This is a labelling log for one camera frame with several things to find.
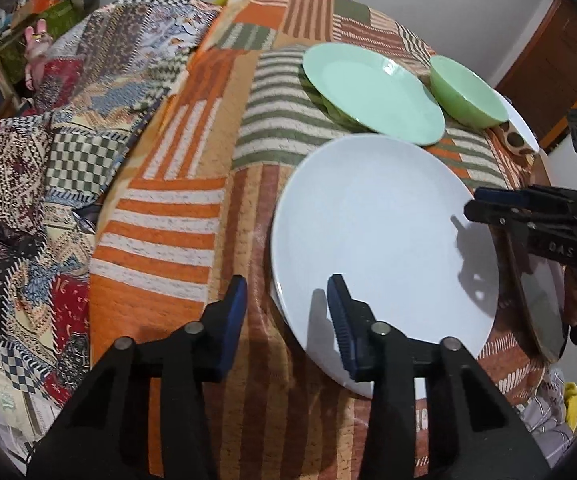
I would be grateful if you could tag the yellow cloth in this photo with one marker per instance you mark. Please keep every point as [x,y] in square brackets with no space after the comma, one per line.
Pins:
[571,402]

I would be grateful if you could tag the green bowl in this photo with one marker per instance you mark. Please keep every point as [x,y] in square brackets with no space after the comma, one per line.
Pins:
[468,92]

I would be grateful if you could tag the orange striped patchwork tablecloth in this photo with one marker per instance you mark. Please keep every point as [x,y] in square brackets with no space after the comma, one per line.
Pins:
[168,210]

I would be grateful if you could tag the pink rabbit toy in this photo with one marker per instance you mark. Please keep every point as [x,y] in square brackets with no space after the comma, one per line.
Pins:
[36,42]

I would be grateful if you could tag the white bowl with brown spots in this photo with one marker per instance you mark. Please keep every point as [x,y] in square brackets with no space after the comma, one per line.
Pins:
[520,122]

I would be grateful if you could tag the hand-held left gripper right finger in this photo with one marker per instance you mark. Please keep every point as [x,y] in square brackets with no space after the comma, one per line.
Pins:
[341,325]

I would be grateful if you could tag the large white plate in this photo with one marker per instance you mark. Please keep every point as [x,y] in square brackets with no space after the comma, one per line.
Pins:
[378,220]

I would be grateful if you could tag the patterned patchwork blanket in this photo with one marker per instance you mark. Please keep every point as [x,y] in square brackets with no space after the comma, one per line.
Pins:
[93,85]

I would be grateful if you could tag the orange cardboard box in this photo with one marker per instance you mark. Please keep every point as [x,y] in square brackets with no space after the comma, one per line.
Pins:
[38,5]

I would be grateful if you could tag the brown wooden door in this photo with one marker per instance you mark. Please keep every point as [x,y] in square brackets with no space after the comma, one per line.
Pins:
[568,50]

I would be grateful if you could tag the person's right hand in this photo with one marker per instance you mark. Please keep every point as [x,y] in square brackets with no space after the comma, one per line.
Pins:
[574,305]

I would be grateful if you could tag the white checked cloth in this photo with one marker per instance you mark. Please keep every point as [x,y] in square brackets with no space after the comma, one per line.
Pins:
[543,405]

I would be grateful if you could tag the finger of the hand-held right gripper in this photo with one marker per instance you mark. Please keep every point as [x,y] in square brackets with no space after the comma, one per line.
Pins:
[543,196]
[518,220]

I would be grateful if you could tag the green cardboard box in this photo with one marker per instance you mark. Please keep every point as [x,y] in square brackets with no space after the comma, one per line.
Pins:
[66,17]

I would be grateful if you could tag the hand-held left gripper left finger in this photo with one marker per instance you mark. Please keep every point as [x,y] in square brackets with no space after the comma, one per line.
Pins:
[236,310]

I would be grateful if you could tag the green deep plate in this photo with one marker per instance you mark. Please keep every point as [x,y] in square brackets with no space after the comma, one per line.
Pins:
[368,90]

